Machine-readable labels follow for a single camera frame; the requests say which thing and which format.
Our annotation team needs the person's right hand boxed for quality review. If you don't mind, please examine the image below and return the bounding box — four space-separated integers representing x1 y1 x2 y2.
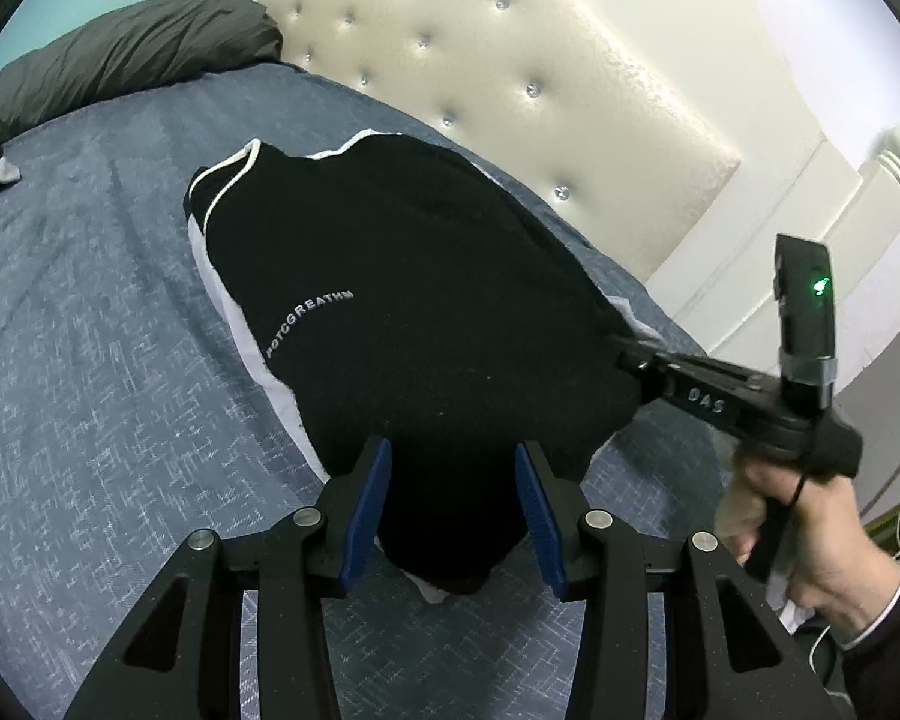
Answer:
720 457 900 642

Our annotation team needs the person's right forearm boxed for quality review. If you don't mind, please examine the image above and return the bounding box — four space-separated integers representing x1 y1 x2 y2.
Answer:
840 562 900 720

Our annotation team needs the cream tufted headboard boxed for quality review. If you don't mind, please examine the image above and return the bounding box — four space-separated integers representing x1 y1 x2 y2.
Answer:
236 0 900 406

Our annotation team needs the dark grey rolled duvet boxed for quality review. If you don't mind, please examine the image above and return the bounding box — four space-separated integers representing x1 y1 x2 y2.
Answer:
0 0 284 143

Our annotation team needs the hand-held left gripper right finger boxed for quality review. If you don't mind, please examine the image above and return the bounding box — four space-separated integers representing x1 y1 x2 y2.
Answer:
514 441 845 720

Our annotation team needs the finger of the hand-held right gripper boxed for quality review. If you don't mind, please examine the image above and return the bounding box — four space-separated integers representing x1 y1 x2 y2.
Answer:
607 337 672 383

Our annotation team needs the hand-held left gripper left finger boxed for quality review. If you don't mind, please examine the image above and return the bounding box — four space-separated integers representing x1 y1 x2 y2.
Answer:
64 435 395 720

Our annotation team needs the bed with blue sheet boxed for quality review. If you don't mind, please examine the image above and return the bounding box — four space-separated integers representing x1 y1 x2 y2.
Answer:
0 60 736 720

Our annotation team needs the black sweater with white trim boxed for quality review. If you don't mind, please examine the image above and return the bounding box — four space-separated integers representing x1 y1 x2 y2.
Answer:
182 131 646 595

